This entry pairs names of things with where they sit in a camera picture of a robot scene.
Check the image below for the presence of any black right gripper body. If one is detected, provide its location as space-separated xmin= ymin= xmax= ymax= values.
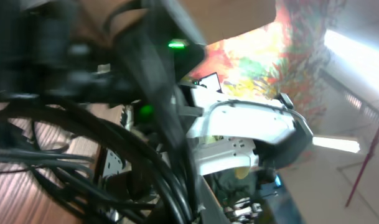
xmin=0 ymin=1 xmax=139 ymax=103

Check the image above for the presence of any black cable bundle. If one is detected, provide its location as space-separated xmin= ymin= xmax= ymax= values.
xmin=0 ymin=93 xmax=202 ymax=224

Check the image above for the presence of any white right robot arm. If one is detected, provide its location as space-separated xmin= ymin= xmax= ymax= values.
xmin=0 ymin=1 xmax=312 ymax=175

